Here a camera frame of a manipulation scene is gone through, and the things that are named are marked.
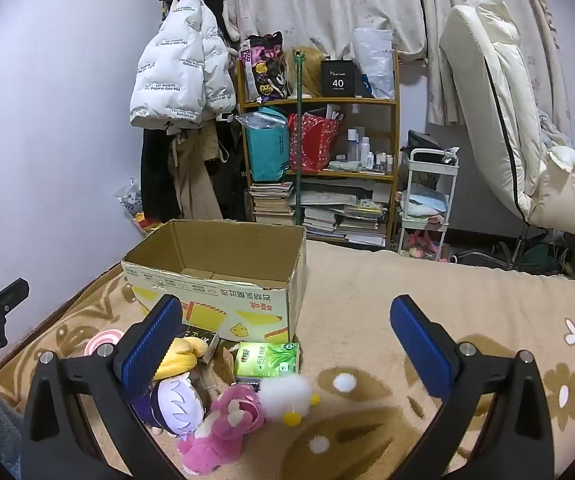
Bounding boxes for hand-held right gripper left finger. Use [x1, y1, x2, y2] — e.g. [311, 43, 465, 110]
[22, 294, 203, 480]

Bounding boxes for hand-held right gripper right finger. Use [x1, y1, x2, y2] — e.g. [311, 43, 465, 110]
[390, 295, 555, 480]

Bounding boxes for yellow plush toy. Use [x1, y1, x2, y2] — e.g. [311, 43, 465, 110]
[152, 336, 208, 381]

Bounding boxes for white-haired plush doll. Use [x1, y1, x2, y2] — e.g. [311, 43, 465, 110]
[132, 377, 208, 436]

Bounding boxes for pink plush bear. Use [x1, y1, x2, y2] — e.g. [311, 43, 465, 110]
[178, 382, 268, 476]

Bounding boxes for cardboard box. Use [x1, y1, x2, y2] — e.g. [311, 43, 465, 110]
[122, 219, 308, 343]

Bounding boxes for person's left forearm grey sleeve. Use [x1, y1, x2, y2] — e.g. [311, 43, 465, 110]
[0, 385, 24, 480]

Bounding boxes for pink soft toys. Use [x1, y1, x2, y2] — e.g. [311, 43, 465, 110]
[405, 230, 448, 261]

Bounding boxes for small black box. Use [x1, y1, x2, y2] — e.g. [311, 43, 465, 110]
[178, 327, 221, 363]

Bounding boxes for beige flower blanket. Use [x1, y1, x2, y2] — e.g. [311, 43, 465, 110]
[0, 240, 575, 480]

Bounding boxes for green tissue pack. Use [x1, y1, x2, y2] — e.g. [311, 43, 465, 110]
[234, 341, 301, 378]

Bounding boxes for white fluffy plush toy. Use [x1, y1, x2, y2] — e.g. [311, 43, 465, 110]
[258, 374, 321, 428]

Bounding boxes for clear plastic bag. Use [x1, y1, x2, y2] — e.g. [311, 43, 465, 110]
[115, 177, 143, 221]

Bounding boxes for pile of books and papers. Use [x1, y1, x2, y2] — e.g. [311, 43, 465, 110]
[302, 192, 391, 248]

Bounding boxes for blue and white cloth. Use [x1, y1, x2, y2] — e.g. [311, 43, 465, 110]
[401, 182, 448, 218]

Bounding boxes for black coat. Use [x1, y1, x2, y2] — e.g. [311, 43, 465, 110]
[140, 127, 178, 221]

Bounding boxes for beige coat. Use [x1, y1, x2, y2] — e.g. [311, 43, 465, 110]
[168, 120, 226, 221]

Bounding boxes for stack of books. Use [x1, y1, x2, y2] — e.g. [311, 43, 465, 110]
[249, 181, 295, 226]

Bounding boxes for white trolley cart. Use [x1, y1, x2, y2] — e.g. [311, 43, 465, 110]
[397, 147, 461, 261]

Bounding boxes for group of white bottles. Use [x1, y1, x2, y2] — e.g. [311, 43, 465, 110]
[347, 129, 394, 171]

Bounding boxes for black bag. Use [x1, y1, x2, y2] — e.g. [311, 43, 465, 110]
[407, 130, 444, 152]

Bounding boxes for green pole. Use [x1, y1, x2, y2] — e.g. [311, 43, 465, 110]
[290, 50, 308, 226]

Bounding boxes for teal paper bag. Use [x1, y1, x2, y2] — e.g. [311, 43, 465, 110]
[244, 107, 291, 183]

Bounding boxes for red gift bag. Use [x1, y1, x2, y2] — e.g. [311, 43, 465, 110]
[287, 105, 343, 173]

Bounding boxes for wooden shelf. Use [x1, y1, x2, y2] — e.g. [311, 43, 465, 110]
[236, 50, 401, 251]

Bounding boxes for white recliner chair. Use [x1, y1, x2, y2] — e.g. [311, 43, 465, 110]
[440, 0, 575, 241]

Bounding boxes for black cosmetics box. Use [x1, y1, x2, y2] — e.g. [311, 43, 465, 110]
[321, 60, 357, 97]

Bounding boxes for white puffer jacket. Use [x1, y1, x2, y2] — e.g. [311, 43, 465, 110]
[128, 0, 238, 136]

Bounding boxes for white plastic bag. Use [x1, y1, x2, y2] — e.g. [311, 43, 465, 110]
[352, 27, 397, 100]

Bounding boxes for blond wig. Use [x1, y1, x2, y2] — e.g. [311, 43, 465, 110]
[284, 46, 325, 98]

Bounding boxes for colourful printed tote bag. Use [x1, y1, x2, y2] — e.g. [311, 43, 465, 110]
[242, 32, 288, 103]

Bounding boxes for white curtain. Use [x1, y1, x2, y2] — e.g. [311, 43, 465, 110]
[225, 0, 573, 126]

